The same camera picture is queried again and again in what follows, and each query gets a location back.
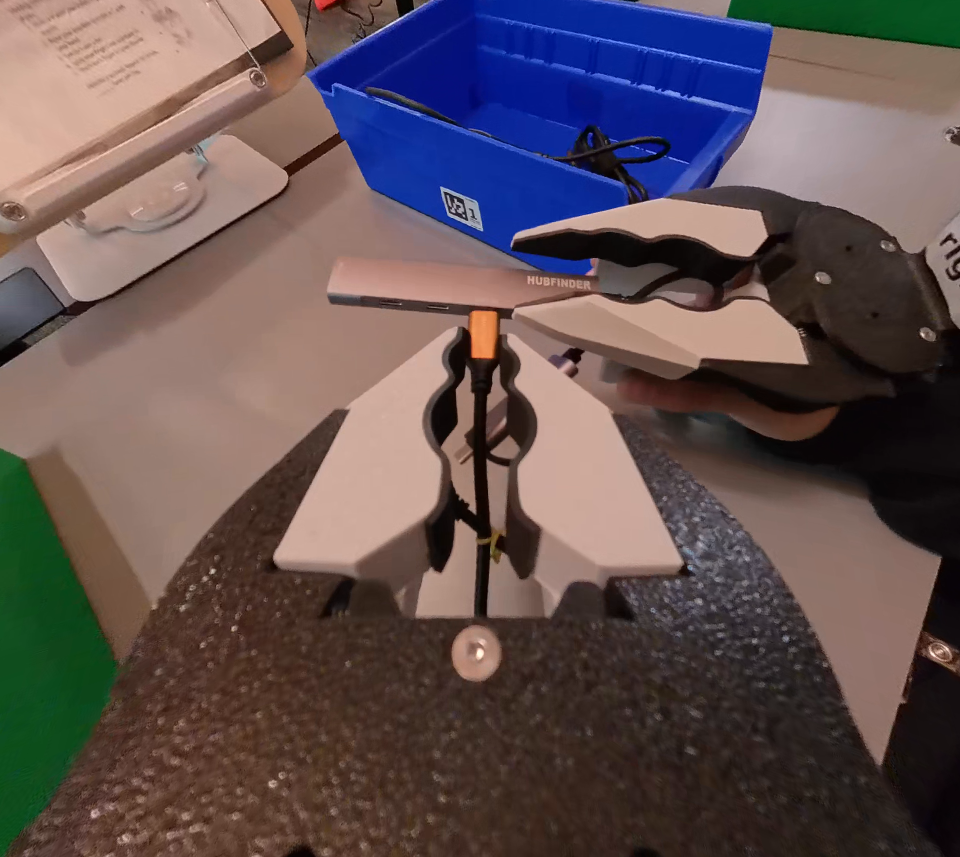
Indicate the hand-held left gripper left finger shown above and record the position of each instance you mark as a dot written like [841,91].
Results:
[360,489]

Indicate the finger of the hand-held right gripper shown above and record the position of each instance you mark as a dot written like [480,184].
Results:
[675,339]
[675,227]

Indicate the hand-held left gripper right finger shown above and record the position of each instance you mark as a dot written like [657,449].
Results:
[592,497]

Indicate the grey usb hub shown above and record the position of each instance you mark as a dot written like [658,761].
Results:
[420,279]

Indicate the grey desk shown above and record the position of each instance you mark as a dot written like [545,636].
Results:
[225,362]

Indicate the person's right hand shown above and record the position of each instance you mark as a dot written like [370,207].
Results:
[750,416]

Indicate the blue plastic bin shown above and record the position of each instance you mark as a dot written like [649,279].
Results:
[420,144]

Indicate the instruction sheets on stand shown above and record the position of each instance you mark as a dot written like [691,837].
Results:
[165,197]

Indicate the black phone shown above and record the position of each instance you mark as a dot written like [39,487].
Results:
[26,309]

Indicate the printed instruction sheet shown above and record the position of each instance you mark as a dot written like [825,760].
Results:
[90,9]

